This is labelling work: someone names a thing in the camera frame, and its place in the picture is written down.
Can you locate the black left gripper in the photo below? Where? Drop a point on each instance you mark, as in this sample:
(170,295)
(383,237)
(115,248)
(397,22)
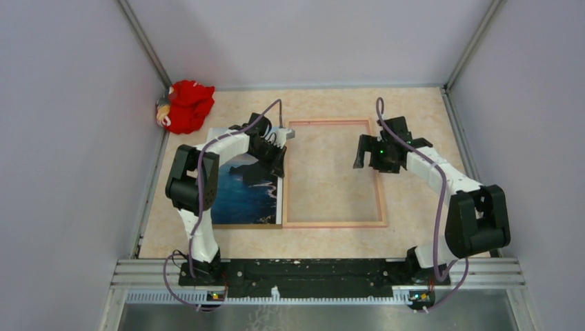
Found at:
(277,161)

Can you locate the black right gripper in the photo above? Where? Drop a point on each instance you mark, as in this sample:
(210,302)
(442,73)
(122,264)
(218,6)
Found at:
(369,144)

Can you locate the seascape photo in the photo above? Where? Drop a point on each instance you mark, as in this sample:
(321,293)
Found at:
(248,196)

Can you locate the pink wooden picture frame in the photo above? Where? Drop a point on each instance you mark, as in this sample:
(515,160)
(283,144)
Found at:
(321,188)

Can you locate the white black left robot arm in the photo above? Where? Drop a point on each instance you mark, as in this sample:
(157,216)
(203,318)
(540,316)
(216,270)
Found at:
(193,180)

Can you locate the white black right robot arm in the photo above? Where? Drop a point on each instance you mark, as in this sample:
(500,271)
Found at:
(472,218)

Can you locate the red crumpled cloth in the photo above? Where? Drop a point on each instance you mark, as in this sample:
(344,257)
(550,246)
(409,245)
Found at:
(184,106)

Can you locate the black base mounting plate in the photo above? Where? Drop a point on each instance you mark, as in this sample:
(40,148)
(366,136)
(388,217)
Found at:
(307,278)

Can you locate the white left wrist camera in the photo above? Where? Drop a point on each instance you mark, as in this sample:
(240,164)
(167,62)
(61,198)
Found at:
(283,135)

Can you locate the aluminium front rail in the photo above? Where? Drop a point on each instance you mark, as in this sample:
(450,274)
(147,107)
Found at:
(482,294)

